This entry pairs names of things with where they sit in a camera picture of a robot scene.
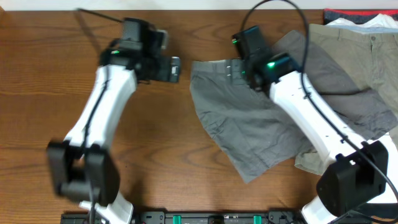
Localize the light blue garment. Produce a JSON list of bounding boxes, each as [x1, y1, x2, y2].
[[331, 26, 397, 34]]

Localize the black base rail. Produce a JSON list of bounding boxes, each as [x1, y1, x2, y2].
[[60, 210, 372, 224]]

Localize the dark red-striped garment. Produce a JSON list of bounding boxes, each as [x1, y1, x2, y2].
[[323, 9, 397, 25]]

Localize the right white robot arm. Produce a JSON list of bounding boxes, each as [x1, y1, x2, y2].
[[242, 53, 397, 223]]

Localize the white garment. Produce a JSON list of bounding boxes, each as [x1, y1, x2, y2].
[[310, 14, 397, 142]]

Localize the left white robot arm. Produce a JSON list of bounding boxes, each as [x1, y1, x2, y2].
[[46, 48, 181, 223]]

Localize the grey shorts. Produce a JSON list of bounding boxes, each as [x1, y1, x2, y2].
[[189, 29, 398, 184]]

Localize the khaki shorts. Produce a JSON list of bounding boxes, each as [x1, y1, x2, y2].
[[294, 23, 398, 175]]

